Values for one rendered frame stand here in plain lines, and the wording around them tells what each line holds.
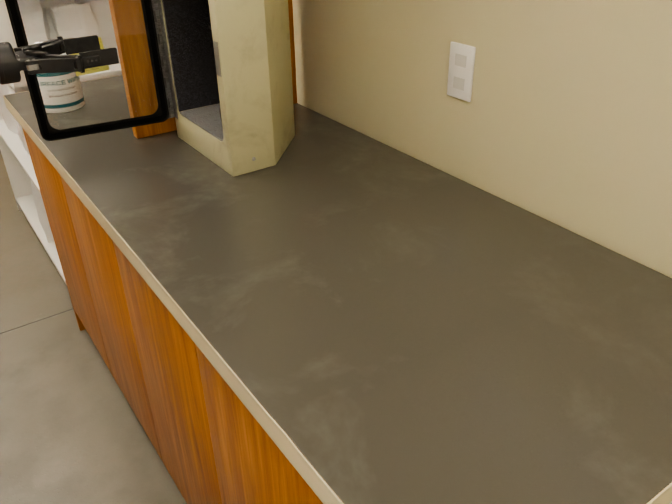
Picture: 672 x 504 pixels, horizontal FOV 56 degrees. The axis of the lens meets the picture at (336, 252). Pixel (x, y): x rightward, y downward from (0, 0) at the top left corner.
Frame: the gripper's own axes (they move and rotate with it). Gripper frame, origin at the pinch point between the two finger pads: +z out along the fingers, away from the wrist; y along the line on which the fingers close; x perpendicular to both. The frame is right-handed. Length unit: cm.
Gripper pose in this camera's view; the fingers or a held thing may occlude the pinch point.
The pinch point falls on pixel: (102, 49)
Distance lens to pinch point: 143.6
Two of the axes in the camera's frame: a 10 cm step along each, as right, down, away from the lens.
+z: 8.4, -2.9, 4.6
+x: 0.2, 8.6, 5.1
